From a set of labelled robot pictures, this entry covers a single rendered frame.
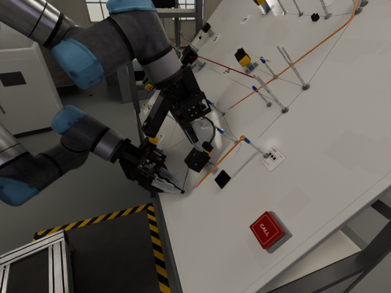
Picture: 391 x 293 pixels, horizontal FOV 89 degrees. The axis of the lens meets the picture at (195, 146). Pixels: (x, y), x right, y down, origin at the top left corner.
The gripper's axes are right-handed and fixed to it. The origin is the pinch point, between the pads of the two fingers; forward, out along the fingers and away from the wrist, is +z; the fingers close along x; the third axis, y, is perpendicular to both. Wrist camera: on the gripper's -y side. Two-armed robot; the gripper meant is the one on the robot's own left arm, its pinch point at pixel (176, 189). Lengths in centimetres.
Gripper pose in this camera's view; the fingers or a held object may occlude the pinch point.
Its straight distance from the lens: 60.3
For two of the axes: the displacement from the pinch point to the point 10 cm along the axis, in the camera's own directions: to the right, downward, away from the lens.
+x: 3.3, -7.5, 5.7
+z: 8.0, 5.5, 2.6
